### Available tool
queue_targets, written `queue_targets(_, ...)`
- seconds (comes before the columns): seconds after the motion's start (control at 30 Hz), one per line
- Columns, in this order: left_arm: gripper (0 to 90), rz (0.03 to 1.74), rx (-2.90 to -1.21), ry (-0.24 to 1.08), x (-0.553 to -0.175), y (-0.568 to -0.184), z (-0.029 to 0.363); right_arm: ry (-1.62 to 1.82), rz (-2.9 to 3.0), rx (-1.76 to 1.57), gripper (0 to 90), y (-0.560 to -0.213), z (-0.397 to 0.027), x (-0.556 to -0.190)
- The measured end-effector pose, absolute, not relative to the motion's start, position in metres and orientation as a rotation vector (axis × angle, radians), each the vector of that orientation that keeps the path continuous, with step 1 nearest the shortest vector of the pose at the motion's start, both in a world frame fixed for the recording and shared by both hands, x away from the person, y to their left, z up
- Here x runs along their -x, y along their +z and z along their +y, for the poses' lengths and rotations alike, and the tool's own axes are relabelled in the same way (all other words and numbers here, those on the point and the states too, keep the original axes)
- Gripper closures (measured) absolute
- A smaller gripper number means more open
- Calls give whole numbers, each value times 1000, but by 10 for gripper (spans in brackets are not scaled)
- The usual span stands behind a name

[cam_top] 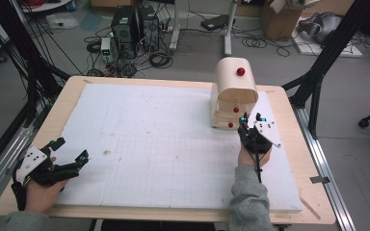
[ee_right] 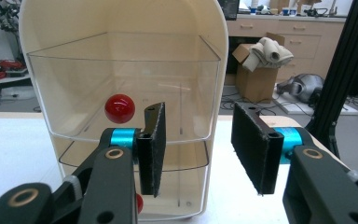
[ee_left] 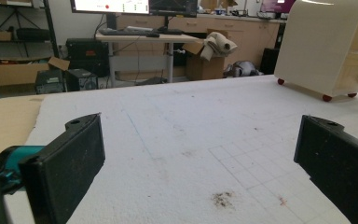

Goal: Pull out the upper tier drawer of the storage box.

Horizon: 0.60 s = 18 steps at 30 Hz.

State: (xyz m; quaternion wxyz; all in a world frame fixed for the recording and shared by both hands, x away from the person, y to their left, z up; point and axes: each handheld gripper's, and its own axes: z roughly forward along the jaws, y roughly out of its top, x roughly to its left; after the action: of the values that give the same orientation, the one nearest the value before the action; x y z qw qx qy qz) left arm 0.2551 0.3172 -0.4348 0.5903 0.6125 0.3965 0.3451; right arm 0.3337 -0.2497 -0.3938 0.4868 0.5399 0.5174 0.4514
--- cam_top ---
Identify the person's left hand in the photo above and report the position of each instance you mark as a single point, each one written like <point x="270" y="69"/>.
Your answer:
<point x="41" y="195"/>

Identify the white stand leg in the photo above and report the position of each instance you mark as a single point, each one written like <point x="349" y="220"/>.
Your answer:
<point x="228" y="35"/>
<point x="175" y="32"/>

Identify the black metal frame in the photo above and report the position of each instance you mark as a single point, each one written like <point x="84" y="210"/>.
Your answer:
<point x="327" y="54"/>
<point x="29" y="64"/>

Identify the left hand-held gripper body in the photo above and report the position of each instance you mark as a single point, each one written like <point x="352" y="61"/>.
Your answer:
<point x="32" y="160"/>

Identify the slim black computer tower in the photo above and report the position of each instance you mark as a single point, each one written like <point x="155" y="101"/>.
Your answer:
<point x="149" y="29"/>

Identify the large black computer tower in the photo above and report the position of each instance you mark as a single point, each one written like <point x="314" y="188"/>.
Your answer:
<point x="123" y="32"/>

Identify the open cardboard box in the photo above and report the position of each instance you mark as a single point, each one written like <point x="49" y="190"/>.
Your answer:
<point x="279" y="22"/>

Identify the person's right hand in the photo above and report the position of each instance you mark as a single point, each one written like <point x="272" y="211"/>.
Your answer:
<point x="247" y="159"/>

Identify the white gridded board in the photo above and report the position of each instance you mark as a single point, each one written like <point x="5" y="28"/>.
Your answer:
<point x="160" y="144"/>

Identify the wooden table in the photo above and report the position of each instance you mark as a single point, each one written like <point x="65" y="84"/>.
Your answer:
<point x="305" y="160"/>

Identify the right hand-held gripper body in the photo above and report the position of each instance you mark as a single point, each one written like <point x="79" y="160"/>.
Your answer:
<point x="265" y="130"/>

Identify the grey tape piece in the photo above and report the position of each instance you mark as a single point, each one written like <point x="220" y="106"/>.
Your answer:
<point x="319" y="179"/>

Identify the aluminium rail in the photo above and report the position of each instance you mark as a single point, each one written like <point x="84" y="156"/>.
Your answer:
<point x="3" y="160"/>
<point x="324" y="166"/>

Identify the black flat device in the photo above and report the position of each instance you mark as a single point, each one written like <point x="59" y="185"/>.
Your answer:
<point x="216" y="22"/>

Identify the white floor panel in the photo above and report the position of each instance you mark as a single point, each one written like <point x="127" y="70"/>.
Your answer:
<point x="330" y="49"/>

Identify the grey bag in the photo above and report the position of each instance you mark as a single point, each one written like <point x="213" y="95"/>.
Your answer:
<point x="321" y="27"/>

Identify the small white power unit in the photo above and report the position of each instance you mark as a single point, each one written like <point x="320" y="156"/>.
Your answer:
<point x="106" y="48"/>

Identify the wooden roll-top cabinet red knobs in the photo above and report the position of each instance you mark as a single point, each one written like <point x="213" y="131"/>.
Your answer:
<point x="234" y="83"/>

